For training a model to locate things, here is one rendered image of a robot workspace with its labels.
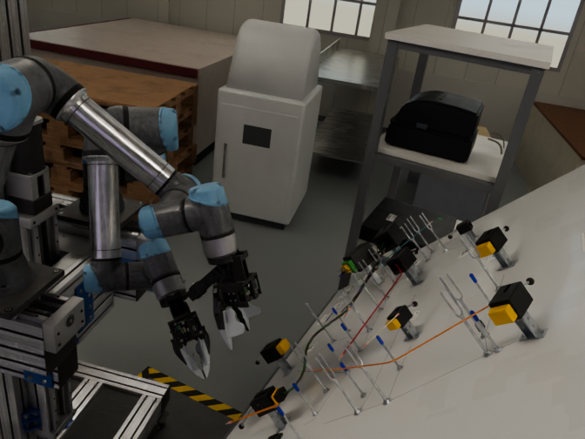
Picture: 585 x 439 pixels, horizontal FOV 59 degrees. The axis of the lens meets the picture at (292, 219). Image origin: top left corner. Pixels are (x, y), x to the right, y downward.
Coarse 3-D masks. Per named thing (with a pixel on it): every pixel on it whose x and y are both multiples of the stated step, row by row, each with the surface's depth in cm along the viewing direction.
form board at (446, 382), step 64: (576, 192) 136; (448, 256) 156; (512, 256) 125; (576, 256) 104; (384, 320) 142; (448, 320) 116; (576, 320) 84; (384, 384) 107; (448, 384) 91; (512, 384) 80; (576, 384) 70
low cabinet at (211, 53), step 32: (32, 32) 543; (64, 32) 566; (96, 32) 591; (128, 32) 619; (160, 32) 649; (192, 32) 683; (96, 64) 510; (128, 64) 498; (160, 64) 490; (192, 64) 501; (224, 64) 554
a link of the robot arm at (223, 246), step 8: (208, 240) 108; (216, 240) 108; (224, 240) 108; (232, 240) 110; (208, 248) 109; (216, 248) 108; (224, 248) 109; (232, 248) 110; (208, 256) 110; (216, 256) 109; (224, 256) 110
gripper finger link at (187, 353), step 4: (184, 348) 124; (188, 348) 126; (184, 352) 126; (188, 352) 126; (192, 352) 126; (184, 356) 126; (188, 356) 122; (192, 356) 126; (188, 360) 125; (192, 360) 126; (188, 364) 125; (192, 364) 123; (196, 364) 125; (192, 368) 124; (196, 368) 125; (196, 372) 125; (200, 372) 125; (200, 376) 125; (204, 376) 125
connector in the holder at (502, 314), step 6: (504, 306) 85; (510, 306) 85; (492, 312) 86; (498, 312) 85; (504, 312) 84; (510, 312) 84; (492, 318) 86; (498, 318) 85; (504, 318) 84; (510, 318) 84; (498, 324) 86
